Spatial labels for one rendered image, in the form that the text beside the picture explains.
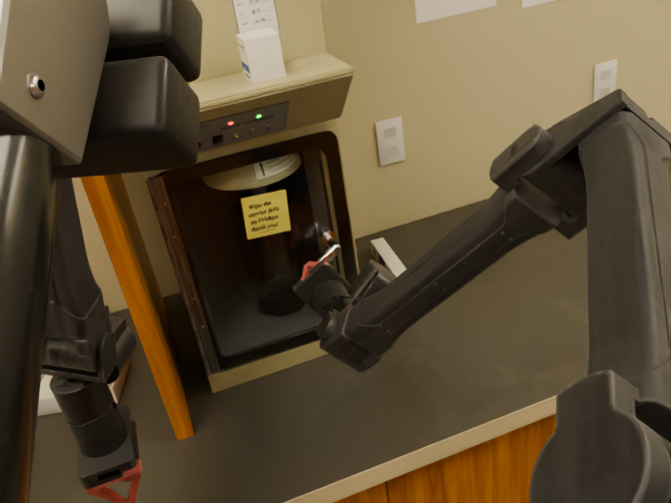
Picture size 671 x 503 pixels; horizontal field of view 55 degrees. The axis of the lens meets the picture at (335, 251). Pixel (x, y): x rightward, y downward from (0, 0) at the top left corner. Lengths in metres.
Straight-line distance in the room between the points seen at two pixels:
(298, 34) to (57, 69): 0.83
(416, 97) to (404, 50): 0.12
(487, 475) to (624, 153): 0.81
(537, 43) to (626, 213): 1.28
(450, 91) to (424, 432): 0.89
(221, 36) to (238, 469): 0.68
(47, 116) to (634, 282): 0.37
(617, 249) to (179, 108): 0.35
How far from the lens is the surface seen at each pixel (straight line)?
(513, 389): 1.19
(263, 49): 0.94
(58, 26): 0.22
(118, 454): 0.85
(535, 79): 1.80
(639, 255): 0.49
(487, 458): 1.24
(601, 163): 0.60
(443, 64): 1.65
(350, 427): 1.14
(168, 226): 1.07
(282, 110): 0.97
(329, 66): 0.97
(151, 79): 0.25
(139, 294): 1.03
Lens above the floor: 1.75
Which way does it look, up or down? 30 degrees down
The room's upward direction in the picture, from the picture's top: 9 degrees counter-clockwise
